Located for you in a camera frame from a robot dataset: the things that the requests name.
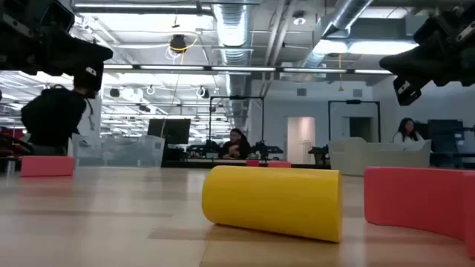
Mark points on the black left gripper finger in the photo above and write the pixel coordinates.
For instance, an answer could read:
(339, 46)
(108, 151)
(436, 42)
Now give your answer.
(81, 52)
(67, 66)

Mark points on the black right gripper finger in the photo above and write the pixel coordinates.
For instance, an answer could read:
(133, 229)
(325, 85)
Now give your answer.
(419, 55)
(426, 74)

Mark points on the small red block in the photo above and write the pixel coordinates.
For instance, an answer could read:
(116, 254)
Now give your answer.
(279, 164)

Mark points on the black background robot arm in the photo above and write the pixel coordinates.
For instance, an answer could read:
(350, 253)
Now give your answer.
(264, 150)
(320, 151)

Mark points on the person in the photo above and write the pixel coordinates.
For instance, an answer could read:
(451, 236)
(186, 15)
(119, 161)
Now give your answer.
(235, 146)
(52, 118)
(407, 133)

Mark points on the white building column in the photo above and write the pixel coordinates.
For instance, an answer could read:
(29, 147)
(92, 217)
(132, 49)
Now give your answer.
(95, 122)

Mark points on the dark blue cabinet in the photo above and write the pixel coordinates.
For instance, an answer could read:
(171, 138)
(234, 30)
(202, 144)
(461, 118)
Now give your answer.
(445, 141)

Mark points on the light grey plastic bin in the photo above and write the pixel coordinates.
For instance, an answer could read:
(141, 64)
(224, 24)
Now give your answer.
(371, 157)

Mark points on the red rectangular block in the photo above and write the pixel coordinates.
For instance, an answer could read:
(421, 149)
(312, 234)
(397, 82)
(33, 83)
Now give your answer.
(47, 166)

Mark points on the clear plastic bin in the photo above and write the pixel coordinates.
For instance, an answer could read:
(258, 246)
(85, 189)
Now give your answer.
(122, 152)

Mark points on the black monitor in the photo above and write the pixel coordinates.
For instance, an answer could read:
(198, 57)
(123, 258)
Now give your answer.
(168, 130)

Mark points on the red arch block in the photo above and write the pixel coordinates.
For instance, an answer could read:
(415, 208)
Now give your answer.
(412, 200)

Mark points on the white door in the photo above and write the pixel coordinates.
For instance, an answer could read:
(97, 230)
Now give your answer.
(300, 139)

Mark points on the overhead light bar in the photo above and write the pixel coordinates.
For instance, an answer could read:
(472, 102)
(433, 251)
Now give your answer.
(241, 69)

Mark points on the background work table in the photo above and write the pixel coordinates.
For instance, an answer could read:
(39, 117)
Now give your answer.
(208, 162)

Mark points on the yellow cylinder block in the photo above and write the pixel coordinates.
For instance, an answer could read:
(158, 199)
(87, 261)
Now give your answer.
(274, 202)

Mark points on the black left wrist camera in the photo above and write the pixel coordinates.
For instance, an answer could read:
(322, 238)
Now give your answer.
(88, 79)

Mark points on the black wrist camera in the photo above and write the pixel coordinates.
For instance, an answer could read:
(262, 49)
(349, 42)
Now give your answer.
(406, 91)
(88, 79)

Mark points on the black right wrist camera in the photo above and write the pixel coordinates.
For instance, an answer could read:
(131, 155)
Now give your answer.
(406, 91)

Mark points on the black frame stand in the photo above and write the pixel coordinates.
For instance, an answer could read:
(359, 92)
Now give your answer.
(237, 97)
(352, 101)

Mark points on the silver smooth ventilation duct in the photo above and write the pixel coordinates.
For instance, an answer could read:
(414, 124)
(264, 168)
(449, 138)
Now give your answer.
(347, 15)

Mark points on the silver ribbed ventilation duct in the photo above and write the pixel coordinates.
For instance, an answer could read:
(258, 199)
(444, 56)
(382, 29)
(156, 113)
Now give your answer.
(233, 26)

